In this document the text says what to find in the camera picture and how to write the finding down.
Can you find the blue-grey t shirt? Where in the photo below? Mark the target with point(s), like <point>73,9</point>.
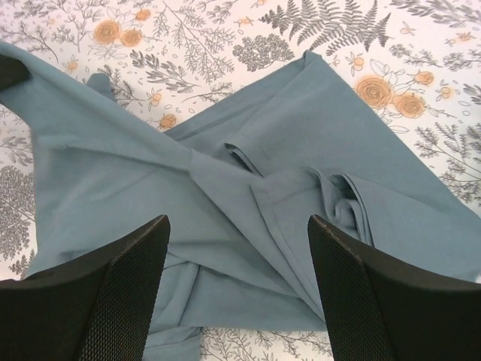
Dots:
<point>238,182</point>

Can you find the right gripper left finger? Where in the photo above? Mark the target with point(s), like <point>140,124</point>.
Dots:
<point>95,307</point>

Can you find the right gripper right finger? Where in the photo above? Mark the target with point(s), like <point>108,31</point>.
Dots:
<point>378,307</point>

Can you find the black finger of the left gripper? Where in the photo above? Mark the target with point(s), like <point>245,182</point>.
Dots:
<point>12,72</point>

